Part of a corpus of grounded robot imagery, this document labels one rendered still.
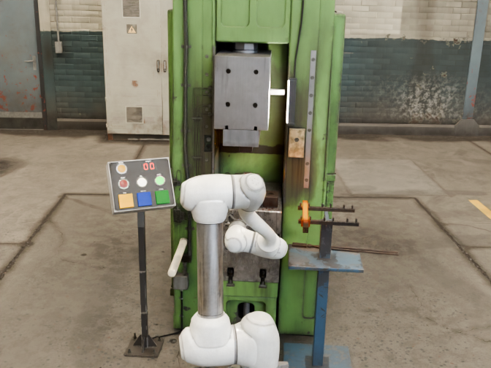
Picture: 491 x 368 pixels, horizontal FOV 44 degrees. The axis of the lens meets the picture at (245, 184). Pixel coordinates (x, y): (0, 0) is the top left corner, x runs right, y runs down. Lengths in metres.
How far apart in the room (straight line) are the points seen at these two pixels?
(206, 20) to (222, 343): 1.82
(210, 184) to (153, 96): 6.54
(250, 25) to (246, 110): 0.47
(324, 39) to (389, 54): 6.16
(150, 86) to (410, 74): 3.93
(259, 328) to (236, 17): 1.77
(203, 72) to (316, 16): 0.70
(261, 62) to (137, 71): 5.52
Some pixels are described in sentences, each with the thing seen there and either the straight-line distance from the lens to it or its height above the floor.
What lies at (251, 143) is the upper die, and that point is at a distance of 3.39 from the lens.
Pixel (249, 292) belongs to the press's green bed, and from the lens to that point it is 3.65.
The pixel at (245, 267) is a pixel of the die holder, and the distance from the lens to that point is 3.58.
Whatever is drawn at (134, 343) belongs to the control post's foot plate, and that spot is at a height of 0.03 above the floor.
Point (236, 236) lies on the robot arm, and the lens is 2.76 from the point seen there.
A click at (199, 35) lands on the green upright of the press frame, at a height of 1.86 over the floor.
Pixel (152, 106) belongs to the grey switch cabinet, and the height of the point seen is 0.50.
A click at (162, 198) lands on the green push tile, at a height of 1.00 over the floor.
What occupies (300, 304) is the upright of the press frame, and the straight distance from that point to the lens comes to 3.91.
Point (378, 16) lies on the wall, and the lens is 9.50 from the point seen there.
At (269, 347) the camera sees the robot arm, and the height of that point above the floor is 0.77.
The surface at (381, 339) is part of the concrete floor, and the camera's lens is 4.09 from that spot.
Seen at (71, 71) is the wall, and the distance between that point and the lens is 9.57.
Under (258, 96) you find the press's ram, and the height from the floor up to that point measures 1.56.
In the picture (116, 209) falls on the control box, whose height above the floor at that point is 0.97.
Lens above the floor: 2.10
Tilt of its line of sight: 18 degrees down
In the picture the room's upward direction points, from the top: 1 degrees clockwise
